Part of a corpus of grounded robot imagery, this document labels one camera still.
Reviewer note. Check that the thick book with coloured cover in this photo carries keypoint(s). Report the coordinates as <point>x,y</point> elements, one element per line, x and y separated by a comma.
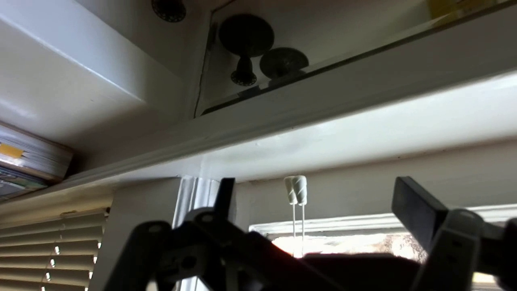
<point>32,154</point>

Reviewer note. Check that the white window frame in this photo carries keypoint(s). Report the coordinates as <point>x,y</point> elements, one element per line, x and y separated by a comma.
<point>194,194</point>

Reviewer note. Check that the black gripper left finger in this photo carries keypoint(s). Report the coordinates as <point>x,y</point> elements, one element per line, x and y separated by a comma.
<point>226,259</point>

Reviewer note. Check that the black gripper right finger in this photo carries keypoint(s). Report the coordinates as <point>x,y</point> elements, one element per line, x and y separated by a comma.
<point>468,252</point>

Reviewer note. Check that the small window slatted blinds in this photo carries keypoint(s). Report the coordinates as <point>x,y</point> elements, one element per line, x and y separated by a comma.
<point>48,252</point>

